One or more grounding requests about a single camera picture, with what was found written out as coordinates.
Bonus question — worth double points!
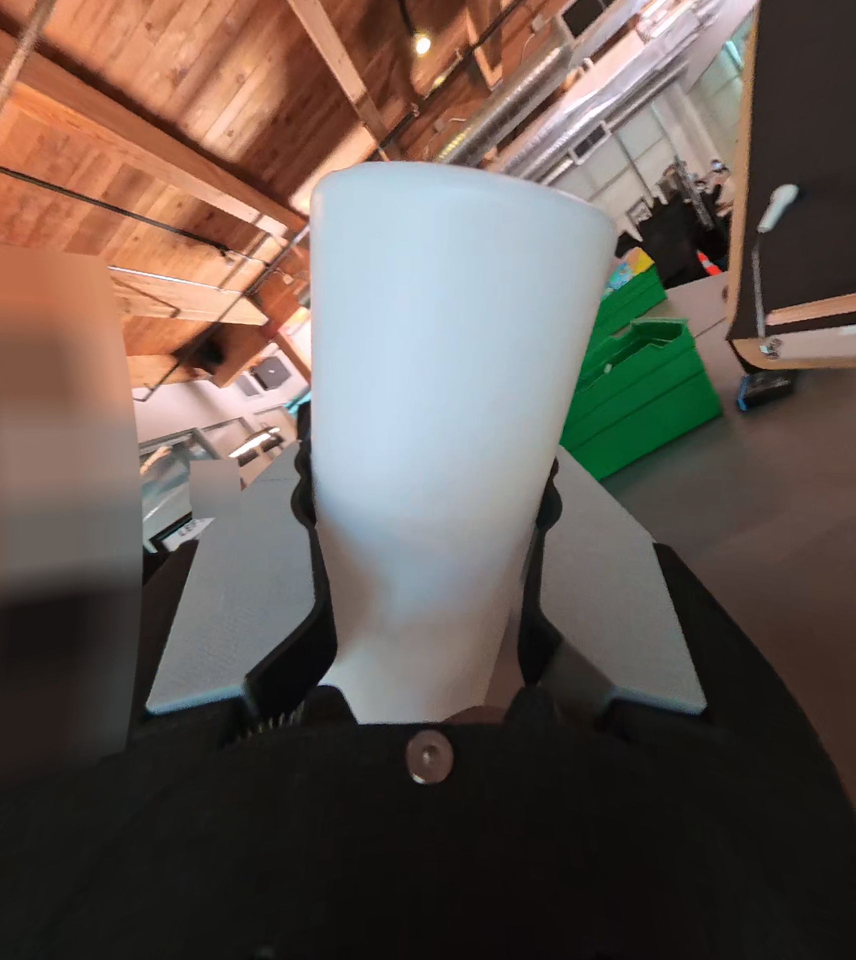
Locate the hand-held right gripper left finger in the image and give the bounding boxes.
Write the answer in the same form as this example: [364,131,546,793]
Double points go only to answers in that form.
[145,441,340,714]

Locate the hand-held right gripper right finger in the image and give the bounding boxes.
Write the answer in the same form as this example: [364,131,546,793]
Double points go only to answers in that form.
[516,448,708,717]

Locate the black battery blue edge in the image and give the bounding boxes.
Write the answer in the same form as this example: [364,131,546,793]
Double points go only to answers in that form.
[737,373,798,411]

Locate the small green plastic bin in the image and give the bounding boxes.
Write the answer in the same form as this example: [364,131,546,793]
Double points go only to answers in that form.
[593,266,670,340]

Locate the wooden book stand white base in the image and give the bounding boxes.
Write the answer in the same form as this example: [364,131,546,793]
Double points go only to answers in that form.
[724,0,856,373]

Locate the silver ventilation duct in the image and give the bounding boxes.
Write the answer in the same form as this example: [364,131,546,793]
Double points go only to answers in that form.
[435,33,627,168]

